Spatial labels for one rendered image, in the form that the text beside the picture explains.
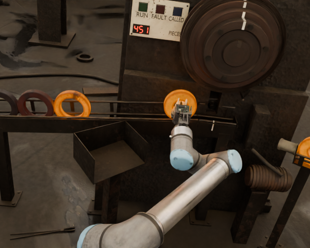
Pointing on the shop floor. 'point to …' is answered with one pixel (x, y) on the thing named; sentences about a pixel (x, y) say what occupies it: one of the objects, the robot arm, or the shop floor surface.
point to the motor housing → (256, 197)
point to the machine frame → (216, 201)
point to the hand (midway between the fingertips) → (180, 102)
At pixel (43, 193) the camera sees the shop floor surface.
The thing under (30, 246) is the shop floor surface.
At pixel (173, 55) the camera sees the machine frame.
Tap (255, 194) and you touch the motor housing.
